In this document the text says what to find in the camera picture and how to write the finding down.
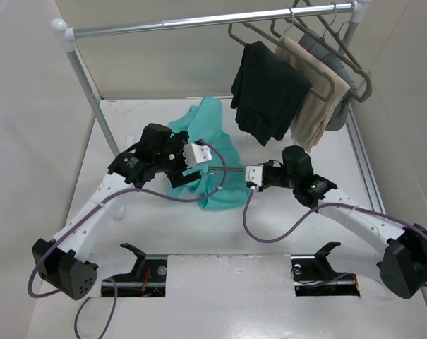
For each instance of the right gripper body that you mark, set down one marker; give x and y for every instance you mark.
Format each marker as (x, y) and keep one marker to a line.
(276, 176)

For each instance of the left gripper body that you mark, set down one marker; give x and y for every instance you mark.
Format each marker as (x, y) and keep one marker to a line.
(171, 161)

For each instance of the teal t shirt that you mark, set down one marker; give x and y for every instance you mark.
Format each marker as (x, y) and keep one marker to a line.
(204, 121)

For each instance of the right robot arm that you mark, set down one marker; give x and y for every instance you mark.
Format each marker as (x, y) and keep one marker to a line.
(401, 260)

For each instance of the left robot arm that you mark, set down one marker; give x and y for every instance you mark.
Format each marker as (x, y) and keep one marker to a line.
(66, 261)

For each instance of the grey hanger with beige garment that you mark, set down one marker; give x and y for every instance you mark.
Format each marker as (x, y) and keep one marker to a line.
(299, 56)

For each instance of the grey hanger with black garment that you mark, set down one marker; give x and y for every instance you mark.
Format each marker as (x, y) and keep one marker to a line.
(256, 30)

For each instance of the black hanging garment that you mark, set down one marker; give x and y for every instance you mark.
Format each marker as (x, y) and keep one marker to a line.
(267, 92)

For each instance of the beige hanging garment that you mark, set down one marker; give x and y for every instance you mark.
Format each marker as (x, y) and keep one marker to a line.
(325, 106)

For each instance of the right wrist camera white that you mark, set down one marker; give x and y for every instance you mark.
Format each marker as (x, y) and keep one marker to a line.
(254, 176)

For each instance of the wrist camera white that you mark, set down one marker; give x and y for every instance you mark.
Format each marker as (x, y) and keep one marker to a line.
(254, 176)
(195, 154)

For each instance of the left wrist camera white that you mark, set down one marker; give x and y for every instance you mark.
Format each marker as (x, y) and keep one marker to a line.
(195, 154)

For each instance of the aluminium rail right side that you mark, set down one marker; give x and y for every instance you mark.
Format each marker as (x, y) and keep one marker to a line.
(364, 164)

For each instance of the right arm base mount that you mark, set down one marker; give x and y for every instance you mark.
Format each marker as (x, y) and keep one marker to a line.
(313, 276)

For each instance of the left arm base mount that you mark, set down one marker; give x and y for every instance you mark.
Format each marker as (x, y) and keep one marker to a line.
(146, 279)

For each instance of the silver clothes rack frame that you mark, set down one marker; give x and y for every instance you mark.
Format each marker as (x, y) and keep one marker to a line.
(67, 37)

